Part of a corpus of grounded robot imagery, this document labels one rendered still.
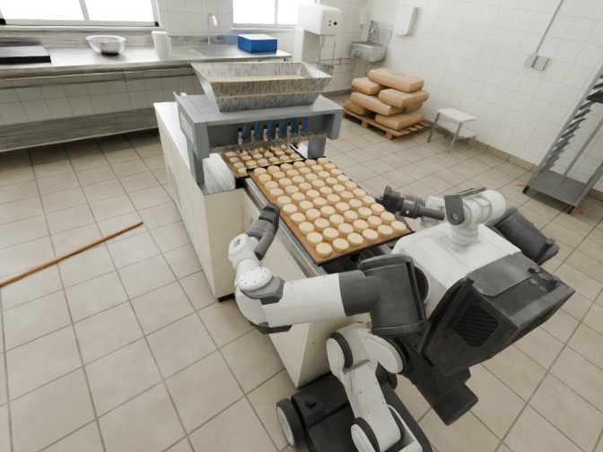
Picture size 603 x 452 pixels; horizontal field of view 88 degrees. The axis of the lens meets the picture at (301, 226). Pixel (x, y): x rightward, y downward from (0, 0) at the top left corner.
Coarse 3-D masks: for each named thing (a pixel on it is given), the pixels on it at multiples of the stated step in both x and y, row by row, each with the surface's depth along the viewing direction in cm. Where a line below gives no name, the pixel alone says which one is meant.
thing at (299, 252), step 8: (248, 184) 146; (256, 192) 138; (256, 200) 141; (264, 200) 134; (280, 224) 122; (280, 232) 125; (288, 232) 119; (288, 240) 119; (296, 240) 116; (296, 248) 115; (296, 256) 116; (304, 256) 110; (304, 264) 112; (312, 264) 107; (312, 272) 107; (320, 272) 105
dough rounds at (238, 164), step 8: (280, 144) 175; (224, 152) 162; (232, 152) 161; (248, 152) 167; (256, 152) 163; (264, 152) 166; (272, 152) 169; (280, 152) 166; (288, 152) 167; (224, 160) 158; (232, 160) 155; (240, 160) 160; (248, 160) 157; (256, 160) 160; (264, 160) 158; (272, 160) 159; (280, 160) 162; (288, 160) 162; (296, 160) 161; (232, 168) 152; (240, 168) 149; (248, 168) 154; (240, 176) 147
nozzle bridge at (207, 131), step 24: (192, 96) 145; (192, 120) 124; (216, 120) 125; (240, 120) 130; (264, 120) 136; (288, 120) 151; (312, 120) 158; (336, 120) 155; (192, 144) 135; (216, 144) 138; (240, 144) 141; (264, 144) 147; (312, 144) 179; (192, 168) 149
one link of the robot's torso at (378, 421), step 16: (336, 352) 120; (336, 368) 122; (352, 368) 126; (368, 368) 127; (352, 384) 125; (368, 384) 125; (352, 400) 128; (368, 400) 123; (384, 400) 125; (368, 416) 120; (384, 416) 122; (368, 432) 119; (384, 432) 119; (400, 432) 122; (384, 448) 118
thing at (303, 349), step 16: (256, 208) 141; (272, 256) 137; (288, 256) 121; (352, 256) 118; (368, 256) 122; (272, 272) 142; (288, 272) 124; (304, 272) 112; (336, 272) 114; (336, 320) 128; (352, 320) 136; (272, 336) 168; (288, 336) 144; (304, 336) 127; (320, 336) 130; (288, 352) 150; (304, 352) 132; (320, 352) 140; (288, 368) 156; (304, 368) 142; (320, 368) 152; (304, 384) 154
